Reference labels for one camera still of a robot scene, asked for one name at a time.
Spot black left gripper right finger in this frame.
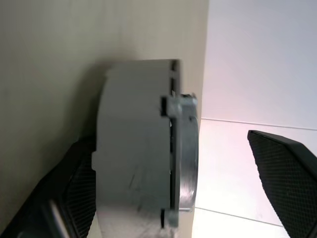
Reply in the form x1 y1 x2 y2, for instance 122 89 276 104
247 129 317 238

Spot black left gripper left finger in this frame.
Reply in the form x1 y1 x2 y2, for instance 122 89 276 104
0 136 99 238

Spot grey motor stator copper windings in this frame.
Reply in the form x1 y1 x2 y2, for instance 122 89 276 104
91 59 183 230

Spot silver finned rotor disc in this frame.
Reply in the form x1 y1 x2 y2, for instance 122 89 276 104
168 93 199 228

